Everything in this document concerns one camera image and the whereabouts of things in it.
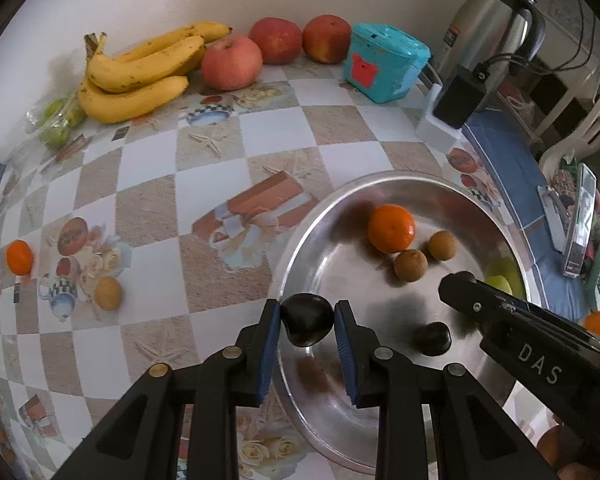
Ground black power adapter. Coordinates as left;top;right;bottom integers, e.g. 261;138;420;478
432;65;496;128

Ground black cable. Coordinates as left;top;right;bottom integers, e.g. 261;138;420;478
475;0;600;78

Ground small green fruit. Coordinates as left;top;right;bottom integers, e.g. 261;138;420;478
485;274;513;296

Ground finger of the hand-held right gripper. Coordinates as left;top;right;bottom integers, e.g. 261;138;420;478
439;271;600;348

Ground turquoise box with red label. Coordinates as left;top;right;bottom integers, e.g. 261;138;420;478
342;23;431;104

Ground dark round fruit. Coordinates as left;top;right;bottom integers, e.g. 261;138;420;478
280;293;335;347
412;321;452;357

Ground bunch of yellow bananas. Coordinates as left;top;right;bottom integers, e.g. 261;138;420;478
77;21;233;125

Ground small brown round fruit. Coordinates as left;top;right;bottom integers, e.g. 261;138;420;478
427;230;459;261
393;249;428;282
94;276;123;311

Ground white adapter base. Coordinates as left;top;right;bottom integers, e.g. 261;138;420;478
415;85;463;151

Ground white plastic handle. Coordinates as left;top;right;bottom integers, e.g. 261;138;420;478
537;185;568;253

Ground steel thermos jug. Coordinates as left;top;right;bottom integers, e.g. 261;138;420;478
437;0;548;83

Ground pale red apple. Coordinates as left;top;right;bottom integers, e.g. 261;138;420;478
201;35;264;92

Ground white plastic chair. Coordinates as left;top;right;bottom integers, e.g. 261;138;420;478
537;50;600;186

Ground clear bag of green fruits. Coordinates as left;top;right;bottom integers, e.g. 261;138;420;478
25;92;88;151

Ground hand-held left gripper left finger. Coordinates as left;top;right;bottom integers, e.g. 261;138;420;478
55;299;283;480

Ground orange mandarin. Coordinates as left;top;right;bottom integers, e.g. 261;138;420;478
6;240;34;276
367;204;416;254

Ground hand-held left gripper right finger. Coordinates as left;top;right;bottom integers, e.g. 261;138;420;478
334;300;546;480

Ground round metal plate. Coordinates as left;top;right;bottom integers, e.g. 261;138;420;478
270;170;543;476

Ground silver framed mirror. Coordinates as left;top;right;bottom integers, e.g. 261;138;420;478
562;162;598;278

